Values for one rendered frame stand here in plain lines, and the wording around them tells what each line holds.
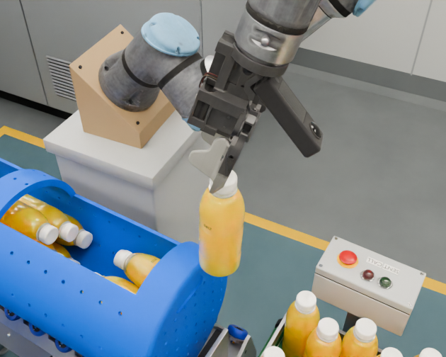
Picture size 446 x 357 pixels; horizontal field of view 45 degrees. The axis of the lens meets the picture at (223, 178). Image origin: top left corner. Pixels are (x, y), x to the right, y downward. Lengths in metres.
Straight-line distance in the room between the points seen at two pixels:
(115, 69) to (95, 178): 0.29
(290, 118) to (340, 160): 2.44
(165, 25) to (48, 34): 1.96
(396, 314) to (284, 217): 1.65
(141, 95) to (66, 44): 1.80
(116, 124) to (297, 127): 0.71
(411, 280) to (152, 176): 0.60
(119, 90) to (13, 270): 0.46
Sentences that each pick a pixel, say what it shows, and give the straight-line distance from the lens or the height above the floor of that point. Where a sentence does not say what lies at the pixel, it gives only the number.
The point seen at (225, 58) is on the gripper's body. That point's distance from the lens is 0.64.
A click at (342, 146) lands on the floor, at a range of 3.20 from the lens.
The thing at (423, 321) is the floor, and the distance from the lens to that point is 2.48.
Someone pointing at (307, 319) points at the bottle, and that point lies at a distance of 1.10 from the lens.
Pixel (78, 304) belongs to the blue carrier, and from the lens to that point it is 0.99.
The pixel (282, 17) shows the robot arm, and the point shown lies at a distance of 0.59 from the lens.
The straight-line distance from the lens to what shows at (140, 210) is 1.36.
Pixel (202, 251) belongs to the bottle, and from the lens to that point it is 0.84.
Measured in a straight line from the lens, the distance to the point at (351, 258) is 1.14.
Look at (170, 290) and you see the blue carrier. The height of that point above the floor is 1.23.
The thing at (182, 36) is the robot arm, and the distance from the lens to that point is 1.18.
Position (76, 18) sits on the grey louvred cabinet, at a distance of 2.90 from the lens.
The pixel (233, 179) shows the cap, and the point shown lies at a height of 1.46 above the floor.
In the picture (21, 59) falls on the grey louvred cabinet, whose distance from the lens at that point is 3.36.
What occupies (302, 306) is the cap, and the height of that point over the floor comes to 1.09.
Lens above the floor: 1.97
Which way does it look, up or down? 43 degrees down
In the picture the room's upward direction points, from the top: straight up
